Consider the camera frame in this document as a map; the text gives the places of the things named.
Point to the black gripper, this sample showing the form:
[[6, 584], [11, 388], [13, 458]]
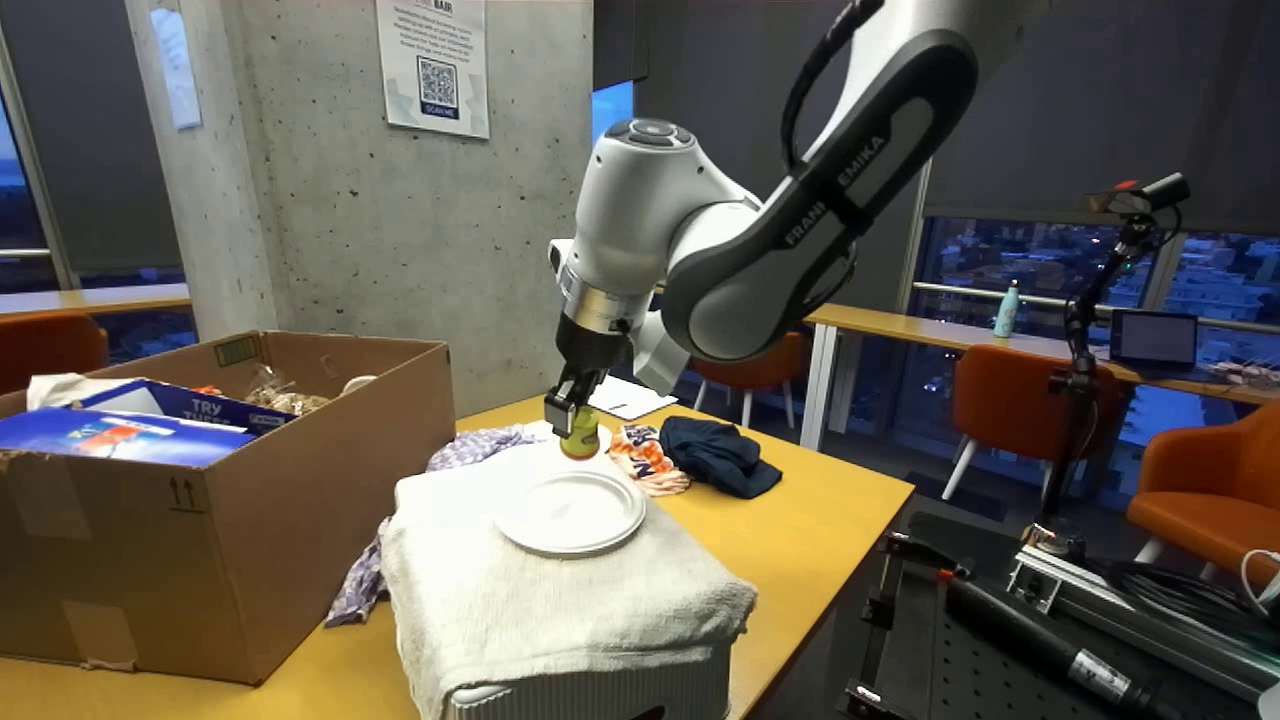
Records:
[[588, 355]]

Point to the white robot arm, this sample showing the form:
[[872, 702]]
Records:
[[800, 215]]

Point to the teal water bottle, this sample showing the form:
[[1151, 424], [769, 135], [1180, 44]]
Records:
[[1005, 314]]

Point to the orange and white snack bag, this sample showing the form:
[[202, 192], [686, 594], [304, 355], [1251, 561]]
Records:
[[647, 461]]

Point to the white round plate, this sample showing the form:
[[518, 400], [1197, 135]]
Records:
[[574, 512]]

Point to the dark blue cloth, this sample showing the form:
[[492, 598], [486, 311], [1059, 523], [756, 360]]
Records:
[[723, 455]]

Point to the orange chair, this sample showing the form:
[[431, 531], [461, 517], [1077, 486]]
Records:
[[761, 360], [1212, 486], [53, 347], [1025, 400]]

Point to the white towel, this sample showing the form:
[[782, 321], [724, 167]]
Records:
[[562, 613]]

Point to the clear bagged items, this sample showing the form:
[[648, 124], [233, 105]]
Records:
[[300, 395]]

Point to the brown cardboard box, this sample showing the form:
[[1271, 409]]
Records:
[[266, 533]]

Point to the wooden table with white legs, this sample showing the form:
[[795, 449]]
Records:
[[904, 324]]

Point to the white poster with QR code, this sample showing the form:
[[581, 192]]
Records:
[[426, 64]]

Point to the blue printed carton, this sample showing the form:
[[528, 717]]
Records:
[[122, 433]]

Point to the black perforated mounting board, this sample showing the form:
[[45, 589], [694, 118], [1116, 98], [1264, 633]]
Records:
[[962, 666]]

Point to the wooden counter table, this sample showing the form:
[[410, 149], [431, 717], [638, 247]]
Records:
[[95, 301]]

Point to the black tripod stand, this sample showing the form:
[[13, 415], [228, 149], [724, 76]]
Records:
[[1077, 360]]

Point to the black cylindrical tool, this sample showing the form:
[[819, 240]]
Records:
[[1041, 641]]

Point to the white paper notice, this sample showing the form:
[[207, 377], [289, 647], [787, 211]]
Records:
[[177, 64]]

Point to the dark laptop screen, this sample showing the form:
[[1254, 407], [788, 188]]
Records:
[[1153, 338]]

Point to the black camera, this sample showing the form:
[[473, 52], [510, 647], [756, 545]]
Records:
[[1147, 197]]

